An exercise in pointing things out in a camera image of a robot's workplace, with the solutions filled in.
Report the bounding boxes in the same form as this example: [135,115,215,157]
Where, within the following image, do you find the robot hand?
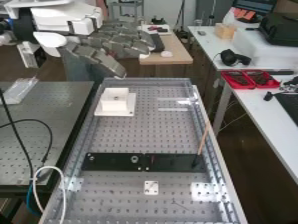
[30,4,154,80]

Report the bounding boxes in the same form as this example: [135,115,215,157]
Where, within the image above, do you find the black keyboard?
[147,32,166,53]
[272,92,298,127]

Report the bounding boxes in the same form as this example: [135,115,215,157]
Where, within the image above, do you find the wooden desk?
[137,24,194,66]

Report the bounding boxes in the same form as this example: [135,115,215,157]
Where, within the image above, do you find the small white box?
[93,87,137,118]

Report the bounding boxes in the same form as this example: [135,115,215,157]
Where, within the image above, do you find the clear box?
[0,76,39,105]
[42,77,248,224]

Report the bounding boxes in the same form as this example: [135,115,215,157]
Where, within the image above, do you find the black headphones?
[219,48,252,67]

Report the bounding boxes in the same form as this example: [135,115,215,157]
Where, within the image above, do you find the red tray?
[219,69,258,90]
[244,68,282,89]

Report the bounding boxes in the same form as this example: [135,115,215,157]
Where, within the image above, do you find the thin stick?
[190,114,212,168]

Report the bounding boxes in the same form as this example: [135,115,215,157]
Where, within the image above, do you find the white desk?
[212,73,298,186]
[187,24,298,73]

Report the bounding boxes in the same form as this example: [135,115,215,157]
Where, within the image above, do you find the black plate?
[82,152,208,174]

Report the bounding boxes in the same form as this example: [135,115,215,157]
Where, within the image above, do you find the black bag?
[258,12,298,47]

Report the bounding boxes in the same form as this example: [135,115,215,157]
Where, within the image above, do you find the small square metal plate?
[142,180,160,196]

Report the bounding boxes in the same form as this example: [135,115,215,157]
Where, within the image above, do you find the black cable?
[0,119,54,165]
[0,88,37,183]

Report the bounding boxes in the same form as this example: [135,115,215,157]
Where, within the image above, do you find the white cable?
[31,165,67,224]

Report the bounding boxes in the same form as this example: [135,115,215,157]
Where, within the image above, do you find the blue cable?
[25,181,43,218]

